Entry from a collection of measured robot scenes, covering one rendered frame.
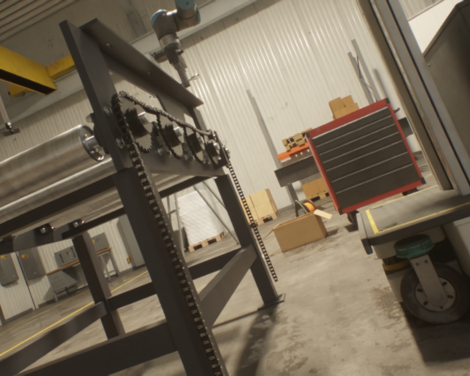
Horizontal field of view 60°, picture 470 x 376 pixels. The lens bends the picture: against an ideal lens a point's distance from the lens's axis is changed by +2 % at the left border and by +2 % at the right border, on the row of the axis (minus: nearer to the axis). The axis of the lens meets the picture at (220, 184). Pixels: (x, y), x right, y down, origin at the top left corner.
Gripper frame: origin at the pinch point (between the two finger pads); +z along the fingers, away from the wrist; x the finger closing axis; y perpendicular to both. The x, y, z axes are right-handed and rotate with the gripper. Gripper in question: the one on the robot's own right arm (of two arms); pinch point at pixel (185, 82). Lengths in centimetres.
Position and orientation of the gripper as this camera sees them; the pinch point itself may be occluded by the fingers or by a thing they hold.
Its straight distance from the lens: 192.9
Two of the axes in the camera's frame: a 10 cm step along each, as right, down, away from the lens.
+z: 3.7, 9.3, -0.7
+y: 9.0, -3.8, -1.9
